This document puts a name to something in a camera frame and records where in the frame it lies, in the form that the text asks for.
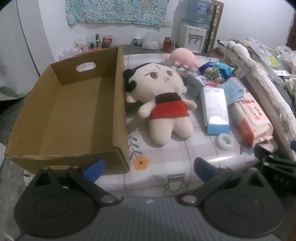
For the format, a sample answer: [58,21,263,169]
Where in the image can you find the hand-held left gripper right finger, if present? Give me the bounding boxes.
[180,157,266,205]

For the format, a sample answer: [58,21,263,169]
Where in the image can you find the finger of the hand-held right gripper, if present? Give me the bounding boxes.
[254,144,279,163]

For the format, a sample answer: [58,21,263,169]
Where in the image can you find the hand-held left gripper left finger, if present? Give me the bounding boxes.
[31,159,119,205]

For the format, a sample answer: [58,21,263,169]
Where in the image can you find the white tape roll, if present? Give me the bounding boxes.
[216,133,236,149]

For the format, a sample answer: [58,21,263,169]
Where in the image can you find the brown cardboard box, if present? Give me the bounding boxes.
[5,46,130,175]

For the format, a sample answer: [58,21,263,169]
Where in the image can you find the long white blue box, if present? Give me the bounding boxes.
[200,87,231,135]

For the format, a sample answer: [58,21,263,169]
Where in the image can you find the blue face masks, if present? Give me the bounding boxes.
[217,82,247,106]

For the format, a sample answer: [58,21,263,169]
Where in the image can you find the blue wipes packet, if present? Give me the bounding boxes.
[198,61,234,82]

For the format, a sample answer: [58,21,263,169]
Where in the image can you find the green white cloth toy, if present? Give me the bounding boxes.
[205,68,225,82]

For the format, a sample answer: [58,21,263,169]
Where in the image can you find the pink plush toy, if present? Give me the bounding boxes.
[165,48,199,72]

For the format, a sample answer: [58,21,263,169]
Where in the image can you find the pink wet wipes pack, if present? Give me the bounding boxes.
[228,94,274,146]

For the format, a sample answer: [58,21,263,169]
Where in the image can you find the white knitted blanket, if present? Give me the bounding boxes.
[224,40,296,134]

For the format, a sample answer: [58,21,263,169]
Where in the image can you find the plush doll red dress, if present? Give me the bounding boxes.
[123,62,198,147]

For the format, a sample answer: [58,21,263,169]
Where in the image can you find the pile of plastic packets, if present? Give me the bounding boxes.
[248,37,296,77]

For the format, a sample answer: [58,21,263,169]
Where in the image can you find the brown wooden door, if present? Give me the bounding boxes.
[286,21,296,50]

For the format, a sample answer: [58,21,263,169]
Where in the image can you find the large white plastic bag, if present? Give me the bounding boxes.
[69,38,89,56]

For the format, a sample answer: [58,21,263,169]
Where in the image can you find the small red box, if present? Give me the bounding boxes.
[102,35,113,49]

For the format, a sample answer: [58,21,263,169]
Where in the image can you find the red can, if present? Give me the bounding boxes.
[163,37,172,53]

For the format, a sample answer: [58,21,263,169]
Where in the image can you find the white water dispenser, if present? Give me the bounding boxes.
[178,22,208,54]

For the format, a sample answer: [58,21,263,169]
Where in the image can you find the small white plastic bag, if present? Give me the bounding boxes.
[142,31,160,50]

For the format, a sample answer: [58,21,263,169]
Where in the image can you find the floral wall cloth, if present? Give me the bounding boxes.
[65,0,167,28]

